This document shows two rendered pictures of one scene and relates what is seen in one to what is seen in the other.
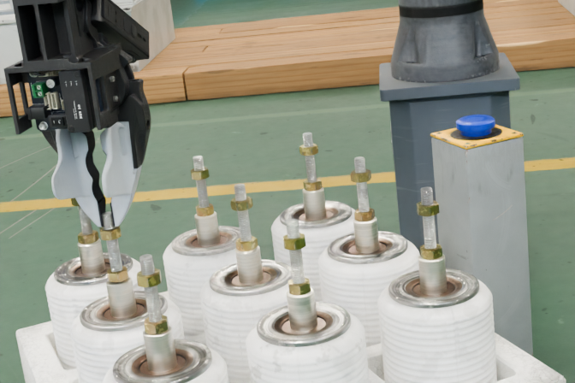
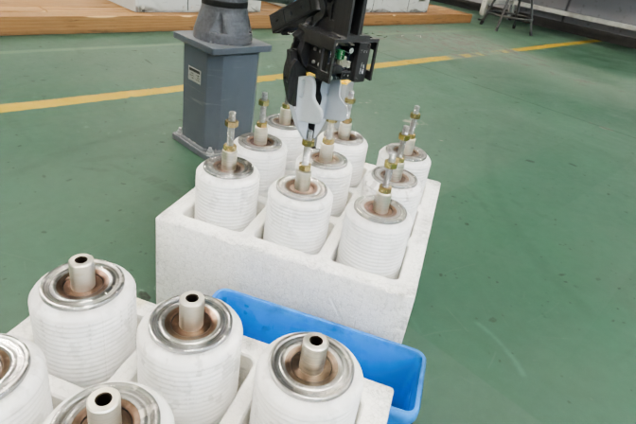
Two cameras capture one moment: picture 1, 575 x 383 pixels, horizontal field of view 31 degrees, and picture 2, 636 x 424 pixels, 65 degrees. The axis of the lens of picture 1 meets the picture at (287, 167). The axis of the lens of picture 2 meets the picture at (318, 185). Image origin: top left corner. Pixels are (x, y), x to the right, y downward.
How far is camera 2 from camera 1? 0.81 m
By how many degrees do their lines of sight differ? 52
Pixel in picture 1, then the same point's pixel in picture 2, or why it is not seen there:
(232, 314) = (338, 179)
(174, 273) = (257, 163)
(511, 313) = not seen: hidden behind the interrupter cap
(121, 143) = (331, 87)
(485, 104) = (255, 58)
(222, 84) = not seen: outside the picture
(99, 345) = (317, 208)
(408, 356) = not seen: hidden behind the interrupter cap
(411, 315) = (416, 166)
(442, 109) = (238, 60)
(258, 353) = (397, 194)
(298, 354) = (415, 191)
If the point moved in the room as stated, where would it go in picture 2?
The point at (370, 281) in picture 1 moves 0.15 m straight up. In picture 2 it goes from (362, 153) to (378, 72)
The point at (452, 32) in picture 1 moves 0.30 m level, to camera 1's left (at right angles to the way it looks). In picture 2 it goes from (241, 18) to (134, 23)
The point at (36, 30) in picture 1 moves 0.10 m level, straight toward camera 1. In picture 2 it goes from (339, 13) to (421, 31)
